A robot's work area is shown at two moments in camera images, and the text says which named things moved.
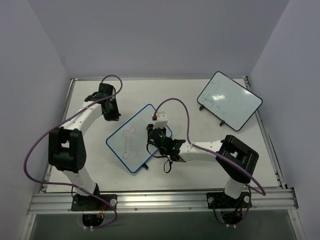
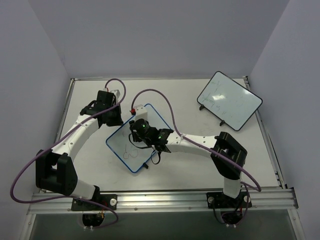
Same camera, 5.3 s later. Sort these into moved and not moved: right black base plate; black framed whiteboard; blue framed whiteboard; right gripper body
Moved: right gripper body
Not moved: blue framed whiteboard; right black base plate; black framed whiteboard
